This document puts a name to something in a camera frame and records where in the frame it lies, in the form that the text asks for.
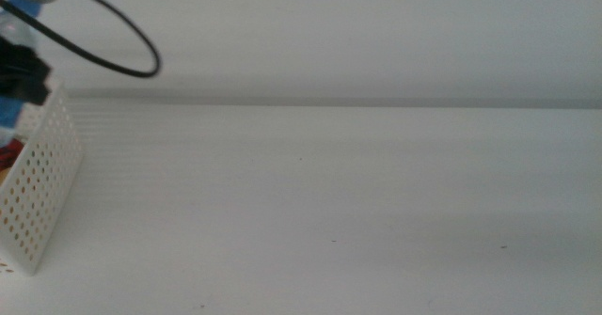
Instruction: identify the thick black left camera cable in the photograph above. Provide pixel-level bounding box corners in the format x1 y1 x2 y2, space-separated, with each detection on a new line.
0 0 163 79

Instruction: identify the white perforated plastic basket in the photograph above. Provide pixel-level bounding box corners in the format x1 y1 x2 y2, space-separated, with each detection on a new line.
0 77 85 277

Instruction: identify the small blue-capped water bottle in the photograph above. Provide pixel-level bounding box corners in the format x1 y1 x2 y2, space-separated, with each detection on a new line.
0 0 44 148

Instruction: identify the red soda can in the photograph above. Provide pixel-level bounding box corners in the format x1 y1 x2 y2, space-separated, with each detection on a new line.
0 138 25 171

